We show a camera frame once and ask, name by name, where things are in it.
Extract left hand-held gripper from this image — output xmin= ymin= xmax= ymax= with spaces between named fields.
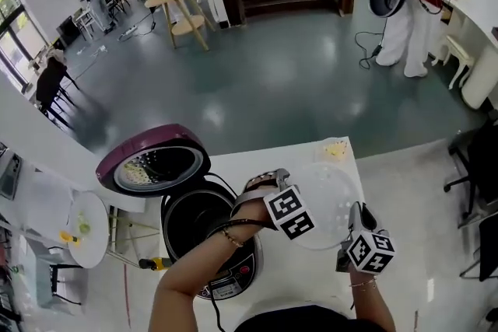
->
xmin=230 ymin=168 xmax=316 ymax=241

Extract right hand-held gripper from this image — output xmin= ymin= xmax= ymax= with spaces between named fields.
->
xmin=337 ymin=201 xmax=396 ymax=273

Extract white perforated steamer tray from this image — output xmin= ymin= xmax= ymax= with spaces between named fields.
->
xmin=291 ymin=162 xmax=357 ymax=250

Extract person's left forearm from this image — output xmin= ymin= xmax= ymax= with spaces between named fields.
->
xmin=147 ymin=201 xmax=275 ymax=332

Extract person's right forearm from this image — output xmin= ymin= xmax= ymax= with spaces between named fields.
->
xmin=347 ymin=268 xmax=398 ymax=332

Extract person's left hand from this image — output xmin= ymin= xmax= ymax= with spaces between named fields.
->
xmin=241 ymin=170 xmax=281 ymax=192

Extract white bowl with yellow food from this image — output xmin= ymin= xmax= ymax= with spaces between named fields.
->
xmin=314 ymin=138 xmax=349 ymax=165

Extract person's black shirt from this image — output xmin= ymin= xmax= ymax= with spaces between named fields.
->
xmin=235 ymin=305 xmax=396 ymax=332

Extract person's white trousers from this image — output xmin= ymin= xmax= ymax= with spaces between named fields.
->
xmin=229 ymin=295 xmax=353 ymax=332

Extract black office chair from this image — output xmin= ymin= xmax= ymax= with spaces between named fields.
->
xmin=443 ymin=124 xmax=498 ymax=283

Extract dark red rice cooker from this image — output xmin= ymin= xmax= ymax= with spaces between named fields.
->
xmin=95 ymin=123 xmax=265 ymax=302

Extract yellow oil bottle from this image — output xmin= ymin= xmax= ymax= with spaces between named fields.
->
xmin=139 ymin=256 xmax=174 ymax=271

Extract white stool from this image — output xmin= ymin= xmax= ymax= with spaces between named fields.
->
xmin=430 ymin=33 xmax=476 ymax=91

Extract white round side table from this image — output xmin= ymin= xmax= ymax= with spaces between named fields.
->
xmin=67 ymin=190 xmax=164 ymax=270

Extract green glass jar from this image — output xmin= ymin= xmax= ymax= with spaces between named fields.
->
xmin=77 ymin=211 xmax=93 ymax=235

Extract white power strip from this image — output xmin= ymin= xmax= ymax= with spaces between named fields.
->
xmin=117 ymin=25 xmax=138 ymax=42

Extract small yellow bottle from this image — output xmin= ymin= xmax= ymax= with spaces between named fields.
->
xmin=58 ymin=229 xmax=83 ymax=248

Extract black chair with coat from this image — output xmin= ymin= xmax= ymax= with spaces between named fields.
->
xmin=35 ymin=49 xmax=81 ymax=129

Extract bench with pale cloth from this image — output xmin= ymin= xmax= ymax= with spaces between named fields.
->
xmin=23 ymin=240 xmax=83 ymax=307

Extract silver toaster oven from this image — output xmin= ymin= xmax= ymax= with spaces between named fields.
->
xmin=0 ymin=151 xmax=23 ymax=201

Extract thin gold bracelet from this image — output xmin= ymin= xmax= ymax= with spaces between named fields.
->
xmin=348 ymin=274 xmax=379 ymax=292

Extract beaded bracelet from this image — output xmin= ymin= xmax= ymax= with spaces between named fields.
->
xmin=219 ymin=227 xmax=245 ymax=248

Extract black power adapter cable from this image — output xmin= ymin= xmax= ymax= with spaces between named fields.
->
xmin=354 ymin=30 xmax=390 ymax=70

